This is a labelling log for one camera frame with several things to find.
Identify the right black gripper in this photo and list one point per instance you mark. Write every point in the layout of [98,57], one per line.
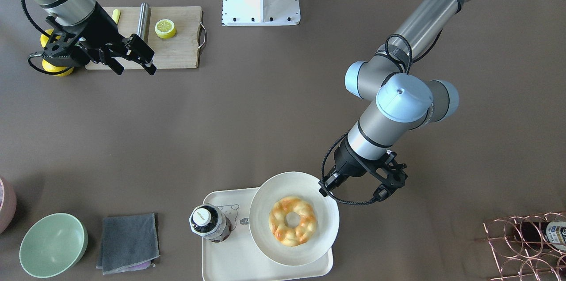
[100,25]

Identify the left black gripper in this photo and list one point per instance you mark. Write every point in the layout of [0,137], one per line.
[348,160]

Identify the cream round plate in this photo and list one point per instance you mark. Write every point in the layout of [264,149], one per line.
[306,187]

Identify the glazed ring donut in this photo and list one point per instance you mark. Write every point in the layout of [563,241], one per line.
[292,221]

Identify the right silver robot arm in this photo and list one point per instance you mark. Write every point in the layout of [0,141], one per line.
[69,13]

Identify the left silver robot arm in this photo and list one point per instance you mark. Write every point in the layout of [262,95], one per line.
[399,102]

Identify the cream rectangular tray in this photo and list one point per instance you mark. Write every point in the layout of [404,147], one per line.
[237,258]

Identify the toy lemon half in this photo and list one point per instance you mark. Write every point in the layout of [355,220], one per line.
[165,29]

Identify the wooden cutting board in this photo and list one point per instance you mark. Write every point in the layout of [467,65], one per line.
[178,52]

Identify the yellow toy lemon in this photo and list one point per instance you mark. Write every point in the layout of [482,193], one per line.
[55,69]

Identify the dark sauce bottle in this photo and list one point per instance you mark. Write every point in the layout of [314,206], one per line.
[209,222]

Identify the pink ribbed bowl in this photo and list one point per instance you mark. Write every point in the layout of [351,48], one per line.
[8,204]

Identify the grey folded cloth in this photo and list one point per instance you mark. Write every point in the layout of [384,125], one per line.
[128,243]

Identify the green bowl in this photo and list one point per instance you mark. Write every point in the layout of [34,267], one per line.
[53,245]

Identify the water bottle in rack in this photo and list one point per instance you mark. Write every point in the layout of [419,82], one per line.
[545,235]

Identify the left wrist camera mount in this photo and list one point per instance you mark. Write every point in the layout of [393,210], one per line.
[390,173]

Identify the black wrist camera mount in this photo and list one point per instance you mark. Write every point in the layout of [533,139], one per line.
[62,48]

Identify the copper wire bottle rack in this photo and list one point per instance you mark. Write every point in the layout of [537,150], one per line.
[514,259]

